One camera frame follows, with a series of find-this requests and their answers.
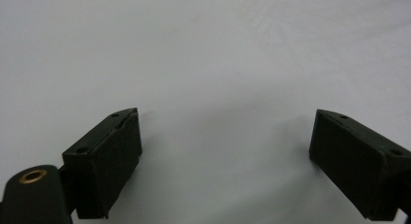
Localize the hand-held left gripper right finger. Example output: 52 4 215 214
308 109 411 222

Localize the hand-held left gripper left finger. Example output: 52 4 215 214
61 107 143 220

